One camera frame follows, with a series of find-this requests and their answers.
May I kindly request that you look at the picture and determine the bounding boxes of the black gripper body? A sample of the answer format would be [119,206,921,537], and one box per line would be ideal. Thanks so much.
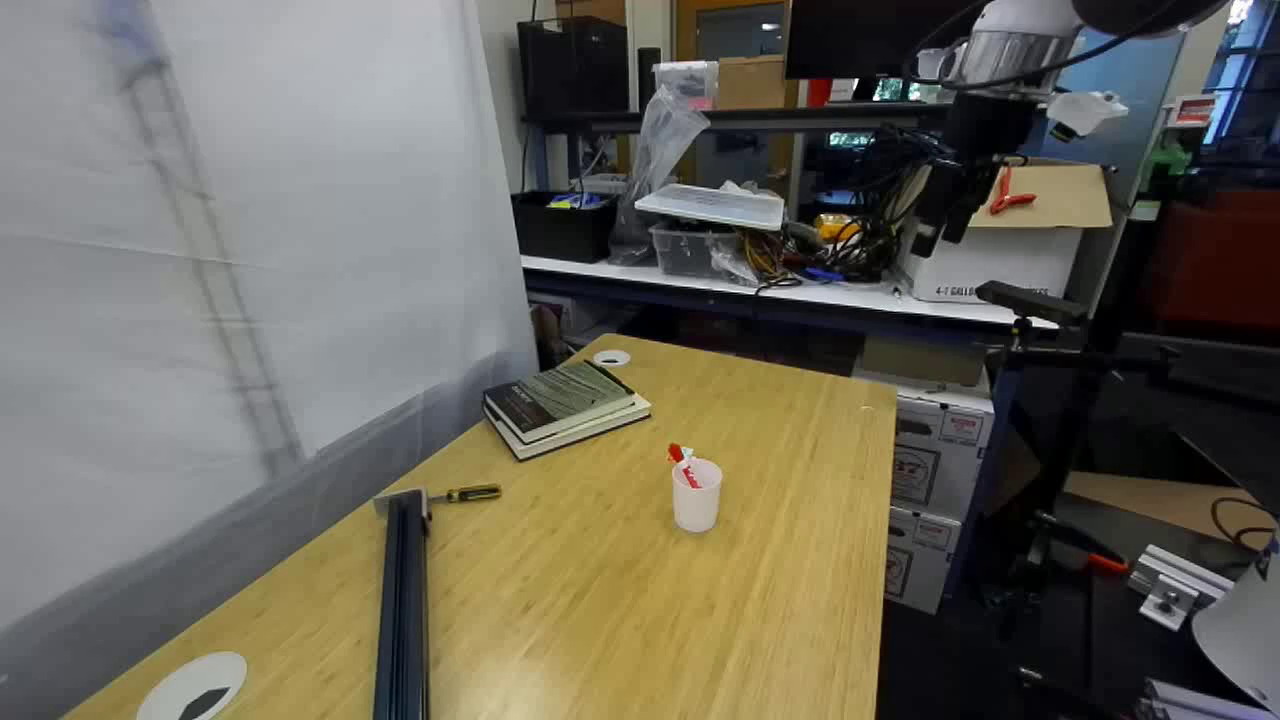
[937,87,1039,202]

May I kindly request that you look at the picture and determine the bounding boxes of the clear plastic bin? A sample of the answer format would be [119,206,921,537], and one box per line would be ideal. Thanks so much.
[648,221,762,289]

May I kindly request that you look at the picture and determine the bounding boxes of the white flat tray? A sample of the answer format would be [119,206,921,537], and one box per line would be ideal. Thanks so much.
[633,180,791,234]

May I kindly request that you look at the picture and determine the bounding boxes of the blue panel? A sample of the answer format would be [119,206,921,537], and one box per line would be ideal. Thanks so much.
[1031,26,1193,206]

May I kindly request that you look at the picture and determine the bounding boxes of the tangled coloured wires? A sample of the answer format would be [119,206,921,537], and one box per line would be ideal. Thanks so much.
[756,206,927,291]

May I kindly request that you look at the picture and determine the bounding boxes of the translucent white plastic cup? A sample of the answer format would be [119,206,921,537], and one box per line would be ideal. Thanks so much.
[666,450,728,537]

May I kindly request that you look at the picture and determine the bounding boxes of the red handled tool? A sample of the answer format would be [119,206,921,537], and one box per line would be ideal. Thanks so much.
[1053,537,1137,578]

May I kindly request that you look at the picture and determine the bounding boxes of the white counter shelf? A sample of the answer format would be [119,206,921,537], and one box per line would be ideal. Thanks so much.
[521,250,1060,331]

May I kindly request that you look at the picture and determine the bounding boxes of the long black metal rail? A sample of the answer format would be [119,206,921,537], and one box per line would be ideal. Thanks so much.
[373,488,437,720]

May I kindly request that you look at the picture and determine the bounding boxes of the black stand with flat head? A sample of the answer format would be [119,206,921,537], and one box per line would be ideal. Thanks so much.
[977,277,1137,537]

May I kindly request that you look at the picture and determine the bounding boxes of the green and black book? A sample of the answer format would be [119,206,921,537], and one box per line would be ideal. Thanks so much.
[480,357,641,438]

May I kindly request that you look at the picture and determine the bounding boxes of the black box on shelf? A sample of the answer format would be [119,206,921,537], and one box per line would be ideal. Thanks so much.
[514,14,633,120]

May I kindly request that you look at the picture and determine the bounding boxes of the white thick book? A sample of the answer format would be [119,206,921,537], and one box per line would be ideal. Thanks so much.
[482,393,656,463]

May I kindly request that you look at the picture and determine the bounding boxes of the black storage bin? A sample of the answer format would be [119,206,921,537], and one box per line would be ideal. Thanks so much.
[513,187,620,263]

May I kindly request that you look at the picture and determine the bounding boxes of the black floor cable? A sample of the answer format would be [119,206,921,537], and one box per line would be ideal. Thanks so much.
[1209,492,1280,552]

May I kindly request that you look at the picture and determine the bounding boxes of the white printer box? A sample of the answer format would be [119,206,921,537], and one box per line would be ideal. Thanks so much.
[895,215,1084,302]

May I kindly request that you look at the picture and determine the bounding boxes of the brown cardboard box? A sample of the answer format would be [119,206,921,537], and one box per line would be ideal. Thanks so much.
[713,51,805,115]

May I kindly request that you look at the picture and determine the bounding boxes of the black upper shelf board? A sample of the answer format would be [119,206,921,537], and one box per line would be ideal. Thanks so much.
[522,100,956,138]

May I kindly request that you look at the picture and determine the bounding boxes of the red clamp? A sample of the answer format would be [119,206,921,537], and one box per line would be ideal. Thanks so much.
[987,167,1039,221]

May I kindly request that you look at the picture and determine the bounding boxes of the aluminium bracket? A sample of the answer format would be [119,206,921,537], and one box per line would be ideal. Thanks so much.
[1128,538,1235,637]

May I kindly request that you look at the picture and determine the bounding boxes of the clear plastic bag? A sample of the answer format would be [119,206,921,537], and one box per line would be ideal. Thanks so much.
[613,57,721,263]

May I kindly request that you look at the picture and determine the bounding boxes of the red marker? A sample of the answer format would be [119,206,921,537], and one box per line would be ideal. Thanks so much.
[664,438,702,492]

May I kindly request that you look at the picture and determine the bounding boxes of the flat cardboard floor sheet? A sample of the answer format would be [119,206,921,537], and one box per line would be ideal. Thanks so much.
[1060,467,1280,552]

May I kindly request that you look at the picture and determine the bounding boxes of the large white table grommet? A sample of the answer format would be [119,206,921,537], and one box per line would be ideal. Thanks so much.
[130,648,251,720]

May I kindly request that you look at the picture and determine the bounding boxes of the white round disc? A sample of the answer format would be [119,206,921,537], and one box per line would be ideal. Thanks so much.
[1193,554,1280,712]

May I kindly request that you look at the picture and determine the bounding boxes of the white printed carton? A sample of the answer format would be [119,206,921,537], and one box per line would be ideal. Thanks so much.
[882,505,966,619]
[886,379,999,523]

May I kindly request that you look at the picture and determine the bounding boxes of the white fabric screen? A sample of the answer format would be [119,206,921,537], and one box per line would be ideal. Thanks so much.
[0,0,543,720]

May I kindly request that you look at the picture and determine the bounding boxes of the black monitor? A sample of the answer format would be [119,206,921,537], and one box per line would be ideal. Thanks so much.
[780,0,991,78]

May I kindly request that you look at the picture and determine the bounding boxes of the dark red cabinet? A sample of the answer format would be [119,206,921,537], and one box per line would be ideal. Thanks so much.
[1152,182,1280,338]

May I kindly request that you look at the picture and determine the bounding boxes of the brown cardboard sheet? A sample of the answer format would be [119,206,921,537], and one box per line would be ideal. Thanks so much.
[964,159,1117,233]

